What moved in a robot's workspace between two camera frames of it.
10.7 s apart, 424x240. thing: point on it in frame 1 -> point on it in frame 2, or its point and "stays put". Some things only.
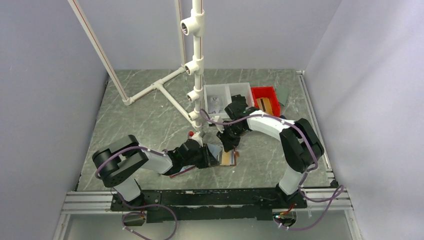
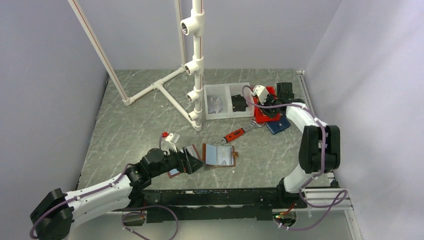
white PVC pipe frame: x=193 y=26 stays put
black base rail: x=176 y=205 stays put
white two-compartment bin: x=217 y=97 stays put
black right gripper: x=228 y=144 -> x=269 y=114
